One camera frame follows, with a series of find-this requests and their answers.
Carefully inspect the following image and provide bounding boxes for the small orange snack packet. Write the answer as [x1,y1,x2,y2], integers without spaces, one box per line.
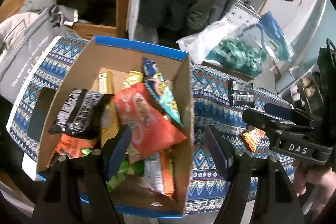
[241,128,265,152]

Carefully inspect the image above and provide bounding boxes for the black snack packet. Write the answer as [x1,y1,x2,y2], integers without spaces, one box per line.
[49,89,104,140]
[228,79,255,108]

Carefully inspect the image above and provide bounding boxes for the large orange snack bag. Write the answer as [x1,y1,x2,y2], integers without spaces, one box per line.
[114,83,187,164]

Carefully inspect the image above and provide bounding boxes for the teal snack packet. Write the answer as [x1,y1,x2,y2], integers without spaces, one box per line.
[142,57,183,127]

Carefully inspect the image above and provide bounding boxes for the person's right hand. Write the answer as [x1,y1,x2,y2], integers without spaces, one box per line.
[293,160,335,218]

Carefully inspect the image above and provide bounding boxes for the shelf with round items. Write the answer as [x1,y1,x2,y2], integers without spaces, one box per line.
[280,71,323,115]

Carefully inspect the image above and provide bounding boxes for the patterned blue tablecloth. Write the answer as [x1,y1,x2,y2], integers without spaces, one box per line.
[6,36,297,215]

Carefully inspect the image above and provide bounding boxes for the green snack packet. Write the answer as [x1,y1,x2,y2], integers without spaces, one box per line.
[106,155,145,192]

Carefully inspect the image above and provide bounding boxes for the white snack packet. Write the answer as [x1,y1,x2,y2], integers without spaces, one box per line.
[144,151,174,197]

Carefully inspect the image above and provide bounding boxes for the yellow snack bag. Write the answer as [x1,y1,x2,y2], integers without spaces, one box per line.
[98,71,143,147]

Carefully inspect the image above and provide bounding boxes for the teal cardboard box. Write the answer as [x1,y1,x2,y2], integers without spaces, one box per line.
[205,51,263,78]

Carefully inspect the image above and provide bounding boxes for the white plastic bag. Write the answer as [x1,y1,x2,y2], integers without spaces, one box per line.
[177,16,259,64]

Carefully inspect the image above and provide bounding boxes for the blue cardboard box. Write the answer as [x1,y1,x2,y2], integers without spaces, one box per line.
[36,35,195,219]

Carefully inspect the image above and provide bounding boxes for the grey tote bag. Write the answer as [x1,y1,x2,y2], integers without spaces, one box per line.
[1,5,79,103]

